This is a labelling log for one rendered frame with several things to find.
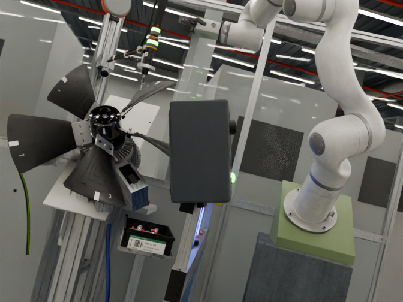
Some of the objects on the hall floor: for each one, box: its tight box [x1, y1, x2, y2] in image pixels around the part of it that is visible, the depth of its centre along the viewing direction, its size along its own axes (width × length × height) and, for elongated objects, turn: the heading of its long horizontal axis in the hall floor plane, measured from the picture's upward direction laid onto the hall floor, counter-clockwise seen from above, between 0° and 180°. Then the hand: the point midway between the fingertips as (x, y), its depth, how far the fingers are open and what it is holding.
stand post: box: [47, 212, 94, 302], centre depth 171 cm, size 4×9×91 cm, turn 166°
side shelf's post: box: [89, 206, 122, 302], centre depth 215 cm, size 4×4×83 cm
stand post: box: [73, 212, 111, 302], centre depth 195 cm, size 4×9×115 cm, turn 166°
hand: (183, 23), depth 163 cm, fingers open, 8 cm apart
